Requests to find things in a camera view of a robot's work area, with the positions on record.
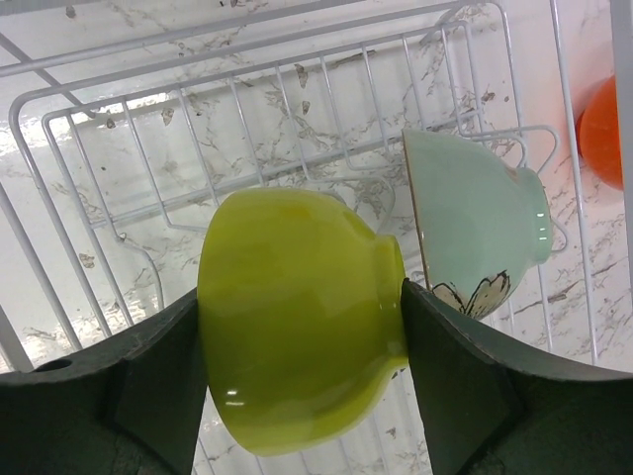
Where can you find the clear wire dish rack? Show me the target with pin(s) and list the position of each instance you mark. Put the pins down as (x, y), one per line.
(124, 126)

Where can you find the pale green ceramic bowl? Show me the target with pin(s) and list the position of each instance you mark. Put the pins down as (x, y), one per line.
(481, 223)

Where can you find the orange bowl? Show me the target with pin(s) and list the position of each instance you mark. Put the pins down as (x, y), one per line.
(598, 138)

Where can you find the yellow-green bowl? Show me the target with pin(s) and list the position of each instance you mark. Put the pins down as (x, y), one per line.
(299, 316)

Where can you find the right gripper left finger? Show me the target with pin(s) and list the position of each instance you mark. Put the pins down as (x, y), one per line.
(129, 404)

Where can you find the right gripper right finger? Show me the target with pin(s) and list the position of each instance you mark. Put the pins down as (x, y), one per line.
(491, 404)

